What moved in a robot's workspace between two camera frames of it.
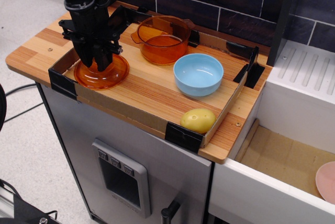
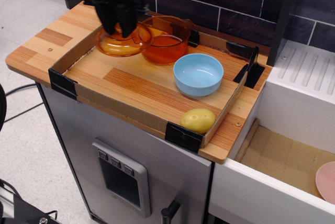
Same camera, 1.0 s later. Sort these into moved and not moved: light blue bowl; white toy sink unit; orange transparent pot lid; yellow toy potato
Moved: orange transparent pot lid
Not moved: white toy sink unit; light blue bowl; yellow toy potato
